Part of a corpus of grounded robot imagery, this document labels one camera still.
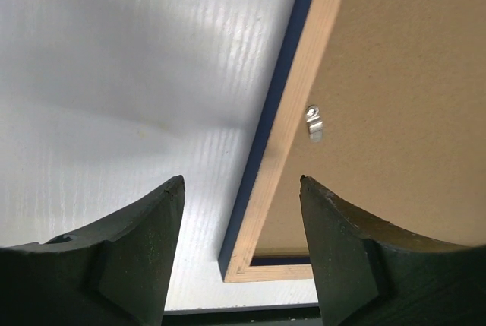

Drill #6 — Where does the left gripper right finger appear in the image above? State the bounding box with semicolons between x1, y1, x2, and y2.
299;176;485;325

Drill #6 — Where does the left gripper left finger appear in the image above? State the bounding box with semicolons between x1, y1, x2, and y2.
1;176;185;325

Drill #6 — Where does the brown cardboard backing board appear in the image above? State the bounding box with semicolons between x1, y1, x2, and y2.
255;0;485;256

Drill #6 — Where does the blue wooden picture frame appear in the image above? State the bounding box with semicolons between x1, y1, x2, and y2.
218;0;342;283

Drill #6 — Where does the silver metal retaining clip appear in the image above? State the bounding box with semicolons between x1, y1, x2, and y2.
305;105;323;142

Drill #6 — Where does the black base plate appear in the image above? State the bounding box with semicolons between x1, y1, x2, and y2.
162;305;323;326

